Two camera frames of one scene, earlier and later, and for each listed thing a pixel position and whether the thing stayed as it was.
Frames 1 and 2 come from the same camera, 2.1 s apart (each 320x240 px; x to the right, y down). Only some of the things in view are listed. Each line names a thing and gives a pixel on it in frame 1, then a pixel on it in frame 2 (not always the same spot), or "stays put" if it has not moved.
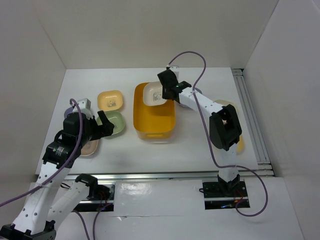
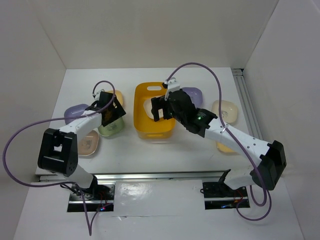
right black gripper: x=164 y=95 -> x=158 y=103
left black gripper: x=106 y=128 -> x=118 y=112
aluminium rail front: x=175 y=176 stays put
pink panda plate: x=89 y=148 stays put
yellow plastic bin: x=152 y=122 stays put
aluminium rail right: x=264 y=167 stays put
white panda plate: x=152 y=94 -> x=160 y=113
